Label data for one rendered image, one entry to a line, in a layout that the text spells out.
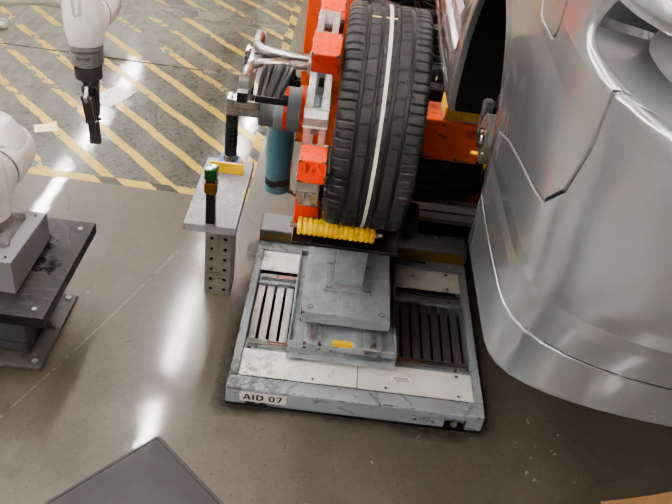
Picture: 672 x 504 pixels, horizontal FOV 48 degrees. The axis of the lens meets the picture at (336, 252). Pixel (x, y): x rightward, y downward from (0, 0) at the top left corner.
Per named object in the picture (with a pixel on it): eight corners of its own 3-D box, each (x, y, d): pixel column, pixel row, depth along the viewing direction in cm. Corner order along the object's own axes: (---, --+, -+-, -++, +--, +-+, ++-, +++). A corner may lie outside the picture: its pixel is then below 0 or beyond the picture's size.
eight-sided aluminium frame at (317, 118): (313, 238, 223) (335, 63, 190) (291, 235, 222) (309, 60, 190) (325, 148, 266) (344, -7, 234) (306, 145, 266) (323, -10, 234)
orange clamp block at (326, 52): (338, 76, 202) (340, 57, 193) (309, 72, 201) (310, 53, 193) (341, 53, 204) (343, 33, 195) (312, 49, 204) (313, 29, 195)
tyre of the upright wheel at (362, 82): (423, 183, 188) (442, -40, 207) (329, 171, 187) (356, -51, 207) (388, 258, 251) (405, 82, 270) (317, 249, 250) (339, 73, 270)
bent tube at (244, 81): (309, 98, 205) (313, 61, 199) (238, 88, 205) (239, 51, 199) (314, 72, 220) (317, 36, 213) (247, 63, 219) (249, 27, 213)
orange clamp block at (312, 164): (326, 168, 209) (324, 186, 202) (298, 165, 208) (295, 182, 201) (329, 146, 205) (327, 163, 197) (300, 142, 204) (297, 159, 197)
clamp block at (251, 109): (258, 119, 209) (259, 101, 206) (225, 114, 209) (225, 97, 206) (260, 110, 213) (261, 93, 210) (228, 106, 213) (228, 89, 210)
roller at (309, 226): (381, 248, 239) (383, 233, 235) (287, 236, 238) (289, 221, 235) (381, 237, 244) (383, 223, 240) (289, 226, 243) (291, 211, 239)
